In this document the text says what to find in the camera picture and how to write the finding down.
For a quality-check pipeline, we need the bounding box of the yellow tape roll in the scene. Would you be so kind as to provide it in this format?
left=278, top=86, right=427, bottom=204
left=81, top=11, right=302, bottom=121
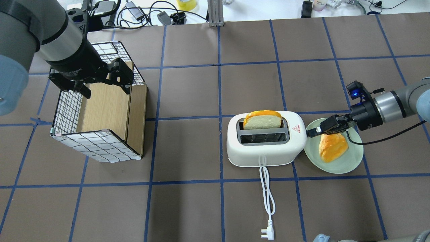
left=176, top=0, right=197, bottom=11

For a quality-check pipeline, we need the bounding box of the bread slice in toaster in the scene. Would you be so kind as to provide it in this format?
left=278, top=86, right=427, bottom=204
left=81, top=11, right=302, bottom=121
left=243, top=110, right=282, bottom=130

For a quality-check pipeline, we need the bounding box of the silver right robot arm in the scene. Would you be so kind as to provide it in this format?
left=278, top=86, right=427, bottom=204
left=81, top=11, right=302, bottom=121
left=306, top=78, right=430, bottom=138

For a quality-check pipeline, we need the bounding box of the yellow bread on plate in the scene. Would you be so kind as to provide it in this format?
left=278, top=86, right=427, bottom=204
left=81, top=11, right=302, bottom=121
left=318, top=133, right=349, bottom=163

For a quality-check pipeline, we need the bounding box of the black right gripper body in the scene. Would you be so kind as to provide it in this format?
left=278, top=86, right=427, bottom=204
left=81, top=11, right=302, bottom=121
left=319, top=81, right=383, bottom=135

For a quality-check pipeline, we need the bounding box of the green round plate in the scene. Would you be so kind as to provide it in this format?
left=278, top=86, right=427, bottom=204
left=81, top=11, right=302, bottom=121
left=304, top=128, right=364, bottom=174

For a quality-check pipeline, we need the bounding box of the white two-slot toaster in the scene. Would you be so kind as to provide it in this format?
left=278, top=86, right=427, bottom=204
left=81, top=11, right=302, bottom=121
left=227, top=111, right=307, bottom=167

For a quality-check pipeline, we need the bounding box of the black power adapter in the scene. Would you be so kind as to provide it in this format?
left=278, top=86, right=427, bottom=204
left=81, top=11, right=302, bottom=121
left=300, top=0, right=313, bottom=18

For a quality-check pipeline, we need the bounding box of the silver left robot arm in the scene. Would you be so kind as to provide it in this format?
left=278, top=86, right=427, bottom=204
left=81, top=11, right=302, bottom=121
left=0, top=0, right=133, bottom=115

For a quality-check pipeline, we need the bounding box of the wooden box with grid cloth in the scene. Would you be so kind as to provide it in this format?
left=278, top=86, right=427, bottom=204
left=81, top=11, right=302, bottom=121
left=50, top=41, right=147, bottom=163

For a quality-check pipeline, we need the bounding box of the aluminium frame post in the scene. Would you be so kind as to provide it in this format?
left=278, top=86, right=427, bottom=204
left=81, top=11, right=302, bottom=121
left=207, top=0, right=224, bottom=27

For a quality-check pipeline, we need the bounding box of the white toaster power cord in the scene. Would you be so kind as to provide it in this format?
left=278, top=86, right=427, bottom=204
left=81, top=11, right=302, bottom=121
left=259, top=166, right=276, bottom=241

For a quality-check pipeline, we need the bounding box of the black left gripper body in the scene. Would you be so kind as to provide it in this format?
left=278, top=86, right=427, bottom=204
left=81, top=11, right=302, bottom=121
left=47, top=40, right=133, bottom=94

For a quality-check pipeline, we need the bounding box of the white paper cup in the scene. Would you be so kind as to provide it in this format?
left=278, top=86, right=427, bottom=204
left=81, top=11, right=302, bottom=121
left=313, top=0, right=328, bottom=12

